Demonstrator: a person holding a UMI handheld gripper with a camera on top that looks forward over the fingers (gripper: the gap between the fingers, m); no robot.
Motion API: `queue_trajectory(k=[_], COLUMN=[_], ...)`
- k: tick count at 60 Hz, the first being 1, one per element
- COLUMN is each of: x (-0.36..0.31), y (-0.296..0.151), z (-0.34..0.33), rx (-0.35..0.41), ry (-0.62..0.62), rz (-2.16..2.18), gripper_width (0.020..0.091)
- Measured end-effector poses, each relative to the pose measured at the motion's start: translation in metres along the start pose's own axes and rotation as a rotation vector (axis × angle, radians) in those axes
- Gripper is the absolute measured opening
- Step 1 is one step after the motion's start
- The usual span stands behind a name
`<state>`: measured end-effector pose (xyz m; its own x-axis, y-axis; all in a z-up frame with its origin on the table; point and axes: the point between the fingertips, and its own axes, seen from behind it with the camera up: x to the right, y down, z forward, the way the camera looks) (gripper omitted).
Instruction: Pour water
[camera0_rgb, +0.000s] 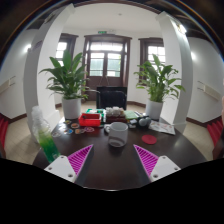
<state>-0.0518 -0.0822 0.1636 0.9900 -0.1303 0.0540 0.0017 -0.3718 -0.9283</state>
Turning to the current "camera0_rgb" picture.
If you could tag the red carpeted staircase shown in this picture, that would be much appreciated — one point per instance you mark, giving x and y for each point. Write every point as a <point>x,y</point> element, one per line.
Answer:
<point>216,130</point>
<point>3,130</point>

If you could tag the potted plant in white pot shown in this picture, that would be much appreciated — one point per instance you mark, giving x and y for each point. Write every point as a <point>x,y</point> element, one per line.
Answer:
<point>154,108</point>
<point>71,108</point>

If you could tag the black chair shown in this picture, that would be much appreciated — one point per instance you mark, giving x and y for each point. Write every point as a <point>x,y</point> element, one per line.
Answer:
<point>111,97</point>

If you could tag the printed paper sheet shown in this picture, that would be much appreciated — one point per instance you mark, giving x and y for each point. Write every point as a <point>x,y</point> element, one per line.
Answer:
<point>162,127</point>

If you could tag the brown framed window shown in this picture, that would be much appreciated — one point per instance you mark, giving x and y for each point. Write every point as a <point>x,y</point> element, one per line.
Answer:
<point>61,50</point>
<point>156,51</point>

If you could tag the green exit sign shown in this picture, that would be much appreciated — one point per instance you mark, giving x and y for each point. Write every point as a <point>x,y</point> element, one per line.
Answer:
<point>102,32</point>

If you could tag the flat round red coaster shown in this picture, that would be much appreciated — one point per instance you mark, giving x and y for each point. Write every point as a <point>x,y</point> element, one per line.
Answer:
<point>149,139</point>

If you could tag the red plastic box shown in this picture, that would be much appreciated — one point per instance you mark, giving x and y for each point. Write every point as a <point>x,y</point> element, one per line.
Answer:
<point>89,120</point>

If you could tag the white wall-mounted unit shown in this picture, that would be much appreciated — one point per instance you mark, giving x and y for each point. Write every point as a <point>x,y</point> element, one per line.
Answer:
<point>208,90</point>

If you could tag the green cloth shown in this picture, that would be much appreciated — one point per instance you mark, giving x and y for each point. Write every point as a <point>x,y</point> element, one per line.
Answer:
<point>131,115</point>

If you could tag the green and white box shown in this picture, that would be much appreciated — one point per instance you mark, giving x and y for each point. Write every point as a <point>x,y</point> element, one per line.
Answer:
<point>95,111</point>

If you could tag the clear bottle with green drink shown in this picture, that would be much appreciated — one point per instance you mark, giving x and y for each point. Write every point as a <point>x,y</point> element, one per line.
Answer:
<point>46,141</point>

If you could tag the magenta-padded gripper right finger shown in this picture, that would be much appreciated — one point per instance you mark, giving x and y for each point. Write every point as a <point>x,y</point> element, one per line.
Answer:
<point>148,160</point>

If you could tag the dark round gadget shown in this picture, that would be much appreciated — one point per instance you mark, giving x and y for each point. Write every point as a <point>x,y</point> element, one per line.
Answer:
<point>144,121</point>

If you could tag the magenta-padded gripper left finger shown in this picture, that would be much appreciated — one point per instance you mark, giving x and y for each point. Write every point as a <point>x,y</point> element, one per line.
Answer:
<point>78,160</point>

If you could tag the brown glazed double door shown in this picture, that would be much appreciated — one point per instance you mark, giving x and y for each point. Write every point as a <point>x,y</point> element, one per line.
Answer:
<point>106,63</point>

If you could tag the white mug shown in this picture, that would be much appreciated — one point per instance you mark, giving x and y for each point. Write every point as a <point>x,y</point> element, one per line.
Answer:
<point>116,133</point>

